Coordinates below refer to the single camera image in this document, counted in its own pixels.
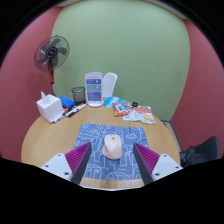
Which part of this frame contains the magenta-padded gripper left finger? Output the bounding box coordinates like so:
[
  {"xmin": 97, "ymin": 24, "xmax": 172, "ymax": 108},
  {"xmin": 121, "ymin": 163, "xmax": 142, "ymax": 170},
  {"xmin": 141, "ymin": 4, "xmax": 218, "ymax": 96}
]
[{"xmin": 40, "ymin": 142, "xmax": 93, "ymax": 186}]

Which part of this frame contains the blue patterned mouse pad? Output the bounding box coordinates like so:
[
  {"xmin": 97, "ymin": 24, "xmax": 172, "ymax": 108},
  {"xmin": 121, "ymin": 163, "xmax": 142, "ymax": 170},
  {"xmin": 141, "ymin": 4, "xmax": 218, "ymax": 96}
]
[{"xmin": 73, "ymin": 123, "xmax": 150, "ymax": 180}]

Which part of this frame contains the black office chair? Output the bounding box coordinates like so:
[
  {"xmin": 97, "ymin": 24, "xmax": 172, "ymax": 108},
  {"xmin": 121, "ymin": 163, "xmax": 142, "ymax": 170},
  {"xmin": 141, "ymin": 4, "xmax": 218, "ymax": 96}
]
[{"xmin": 179, "ymin": 135, "xmax": 221, "ymax": 168}]

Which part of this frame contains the white tissue box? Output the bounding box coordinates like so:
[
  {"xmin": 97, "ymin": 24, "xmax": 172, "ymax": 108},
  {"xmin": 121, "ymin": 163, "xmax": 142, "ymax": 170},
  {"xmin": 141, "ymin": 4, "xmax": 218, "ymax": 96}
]
[{"xmin": 35, "ymin": 90, "xmax": 64, "ymax": 124}]

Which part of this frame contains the white and orange snack packet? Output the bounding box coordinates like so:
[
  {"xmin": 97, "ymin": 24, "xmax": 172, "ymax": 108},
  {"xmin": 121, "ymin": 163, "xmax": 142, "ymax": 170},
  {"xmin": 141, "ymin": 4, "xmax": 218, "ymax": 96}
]
[{"xmin": 123, "ymin": 105, "xmax": 157, "ymax": 125}]

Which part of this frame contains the blue whiteboard eraser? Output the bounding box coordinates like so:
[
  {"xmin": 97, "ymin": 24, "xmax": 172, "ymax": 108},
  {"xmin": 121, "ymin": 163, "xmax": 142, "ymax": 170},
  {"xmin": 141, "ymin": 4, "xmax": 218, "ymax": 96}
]
[{"xmin": 59, "ymin": 96, "xmax": 76, "ymax": 109}]

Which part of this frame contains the dark mesh pen cup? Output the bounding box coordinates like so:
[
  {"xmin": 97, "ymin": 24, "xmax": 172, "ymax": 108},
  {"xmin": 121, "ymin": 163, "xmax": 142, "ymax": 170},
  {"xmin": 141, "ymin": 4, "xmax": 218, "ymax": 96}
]
[{"xmin": 71, "ymin": 86, "xmax": 86, "ymax": 104}]

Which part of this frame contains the black standing fan, red pole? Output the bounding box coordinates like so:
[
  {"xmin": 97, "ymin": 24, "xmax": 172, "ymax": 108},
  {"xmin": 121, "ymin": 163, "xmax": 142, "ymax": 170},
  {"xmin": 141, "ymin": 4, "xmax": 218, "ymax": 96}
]
[{"xmin": 33, "ymin": 34, "xmax": 71, "ymax": 94}]

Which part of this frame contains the red-capped whiteboard marker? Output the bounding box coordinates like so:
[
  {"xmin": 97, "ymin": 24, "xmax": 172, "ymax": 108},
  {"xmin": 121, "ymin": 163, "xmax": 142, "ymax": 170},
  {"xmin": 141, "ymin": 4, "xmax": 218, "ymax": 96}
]
[{"xmin": 50, "ymin": 108, "xmax": 73, "ymax": 125}]

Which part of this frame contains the beige computer mouse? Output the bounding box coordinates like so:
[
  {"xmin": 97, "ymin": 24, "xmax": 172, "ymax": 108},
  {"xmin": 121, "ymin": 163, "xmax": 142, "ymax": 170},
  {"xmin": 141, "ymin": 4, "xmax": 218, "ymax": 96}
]
[{"xmin": 101, "ymin": 133, "xmax": 124, "ymax": 161}]

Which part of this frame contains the light blue snack packet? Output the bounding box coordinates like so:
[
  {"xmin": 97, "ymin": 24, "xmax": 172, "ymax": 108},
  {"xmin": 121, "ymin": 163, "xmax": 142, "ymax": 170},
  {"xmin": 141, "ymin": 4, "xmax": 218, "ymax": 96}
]
[{"xmin": 103, "ymin": 96, "xmax": 120, "ymax": 108}]

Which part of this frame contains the black whiteboard marker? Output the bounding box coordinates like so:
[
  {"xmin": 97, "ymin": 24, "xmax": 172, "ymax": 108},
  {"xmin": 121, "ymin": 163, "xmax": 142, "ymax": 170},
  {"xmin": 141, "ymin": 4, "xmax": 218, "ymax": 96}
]
[{"xmin": 64, "ymin": 103, "xmax": 87, "ymax": 118}]

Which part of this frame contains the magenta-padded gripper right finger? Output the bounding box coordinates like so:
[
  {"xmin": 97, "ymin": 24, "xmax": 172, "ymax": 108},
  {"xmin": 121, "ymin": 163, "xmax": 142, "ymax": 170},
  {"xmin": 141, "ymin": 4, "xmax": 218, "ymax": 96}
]
[{"xmin": 132, "ymin": 142, "xmax": 184, "ymax": 186}]

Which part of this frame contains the blue-printed acrylic sign stand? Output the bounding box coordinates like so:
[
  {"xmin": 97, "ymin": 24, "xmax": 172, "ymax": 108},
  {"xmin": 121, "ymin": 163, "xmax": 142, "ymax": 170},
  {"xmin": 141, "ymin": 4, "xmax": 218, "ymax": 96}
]
[{"xmin": 84, "ymin": 71, "xmax": 104, "ymax": 108}]

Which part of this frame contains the blank white acrylic stand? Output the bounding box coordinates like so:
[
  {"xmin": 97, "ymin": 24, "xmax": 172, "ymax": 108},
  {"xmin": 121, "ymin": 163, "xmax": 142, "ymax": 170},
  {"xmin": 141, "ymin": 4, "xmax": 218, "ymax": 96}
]
[{"xmin": 101, "ymin": 72, "xmax": 119, "ymax": 99}]

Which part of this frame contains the black backpack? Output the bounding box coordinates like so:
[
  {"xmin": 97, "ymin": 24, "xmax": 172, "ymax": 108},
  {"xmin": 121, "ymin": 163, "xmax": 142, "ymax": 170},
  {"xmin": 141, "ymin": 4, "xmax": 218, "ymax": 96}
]
[{"xmin": 179, "ymin": 146, "xmax": 204, "ymax": 167}]

